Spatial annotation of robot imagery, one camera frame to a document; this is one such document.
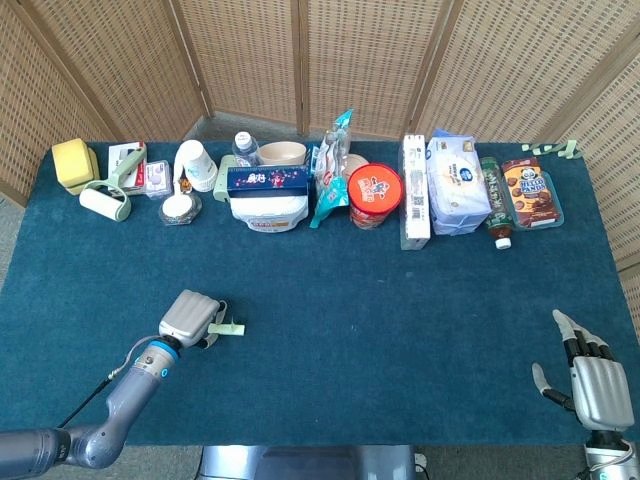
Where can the blue table cloth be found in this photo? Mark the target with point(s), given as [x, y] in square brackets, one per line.
[350, 325]

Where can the green wall hooks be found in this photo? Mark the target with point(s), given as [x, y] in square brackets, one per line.
[550, 149]

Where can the navy blue flat box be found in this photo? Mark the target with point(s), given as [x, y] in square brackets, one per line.
[265, 180]

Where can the red white small carton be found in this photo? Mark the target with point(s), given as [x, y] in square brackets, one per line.
[120, 157]

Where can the teal snack bag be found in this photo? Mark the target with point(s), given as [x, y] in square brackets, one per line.
[330, 192]

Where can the red instant noodle cup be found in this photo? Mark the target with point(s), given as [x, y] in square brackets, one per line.
[375, 187]

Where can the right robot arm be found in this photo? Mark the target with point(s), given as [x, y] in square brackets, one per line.
[607, 452]

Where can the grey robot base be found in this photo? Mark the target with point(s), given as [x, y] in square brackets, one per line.
[300, 462]

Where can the small orange snack pack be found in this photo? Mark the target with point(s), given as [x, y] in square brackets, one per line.
[185, 184]

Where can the pale blue tissue pack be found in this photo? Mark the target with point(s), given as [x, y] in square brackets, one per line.
[457, 185]

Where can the beige bowl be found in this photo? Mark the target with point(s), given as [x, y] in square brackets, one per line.
[280, 152]

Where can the clear water bottle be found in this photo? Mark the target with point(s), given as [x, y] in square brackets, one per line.
[245, 150]

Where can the white long tissue carton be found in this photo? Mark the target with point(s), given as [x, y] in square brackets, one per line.
[415, 200]

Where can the white paper cup stack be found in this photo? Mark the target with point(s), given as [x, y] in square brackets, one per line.
[197, 162]

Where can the clear purple plastic box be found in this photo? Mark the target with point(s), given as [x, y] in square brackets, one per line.
[157, 177]

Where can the green white lint roller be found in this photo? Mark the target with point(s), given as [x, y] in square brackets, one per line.
[100, 202]

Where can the blue plastic packet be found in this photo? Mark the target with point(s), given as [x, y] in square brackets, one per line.
[310, 160]

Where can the white detergent tub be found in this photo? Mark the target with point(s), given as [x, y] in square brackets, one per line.
[270, 212]

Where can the panda cookie box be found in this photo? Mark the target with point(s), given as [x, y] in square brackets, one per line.
[530, 192]

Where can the silver foil cup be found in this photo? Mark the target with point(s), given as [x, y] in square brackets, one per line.
[177, 207]

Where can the yellow sponge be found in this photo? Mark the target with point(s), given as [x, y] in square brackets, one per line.
[72, 160]

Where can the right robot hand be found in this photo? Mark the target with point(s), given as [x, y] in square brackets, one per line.
[600, 385]

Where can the green sticky note pad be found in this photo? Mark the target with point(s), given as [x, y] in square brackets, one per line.
[227, 329]

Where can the round beige container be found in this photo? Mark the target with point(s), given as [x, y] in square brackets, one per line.
[356, 162]

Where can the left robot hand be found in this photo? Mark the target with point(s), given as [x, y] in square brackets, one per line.
[187, 315]

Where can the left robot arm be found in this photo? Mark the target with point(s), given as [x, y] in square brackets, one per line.
[125, 395]

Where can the light green holder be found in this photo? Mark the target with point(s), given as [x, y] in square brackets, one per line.
[222, 186]

